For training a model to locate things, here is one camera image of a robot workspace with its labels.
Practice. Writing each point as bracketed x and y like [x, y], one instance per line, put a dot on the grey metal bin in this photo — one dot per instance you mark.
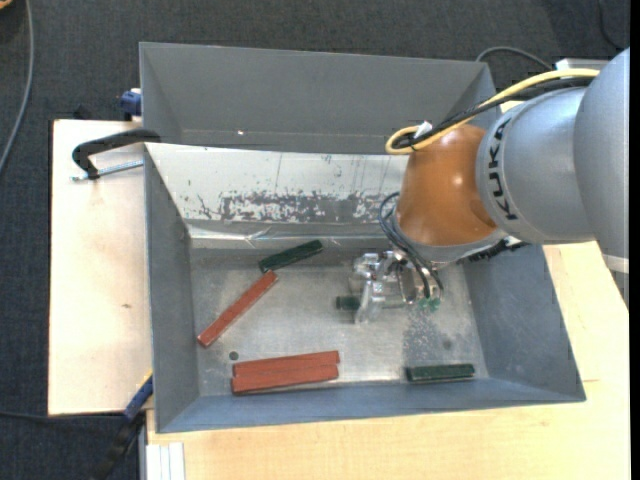
[310, 103]

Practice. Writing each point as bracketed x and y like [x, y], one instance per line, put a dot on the pale wood flat board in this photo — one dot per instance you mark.
[97, 278]

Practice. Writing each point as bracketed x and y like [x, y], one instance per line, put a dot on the dark green flat block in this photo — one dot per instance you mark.
[291, 255]
[440, 373]
[346, 303]

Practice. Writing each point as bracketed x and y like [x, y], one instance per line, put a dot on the red-brown flat block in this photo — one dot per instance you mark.
[286, 363]
[284, 379]
[237, 309]

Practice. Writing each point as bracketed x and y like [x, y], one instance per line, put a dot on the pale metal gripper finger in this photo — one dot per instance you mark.
[365, 309]
[364, 267]

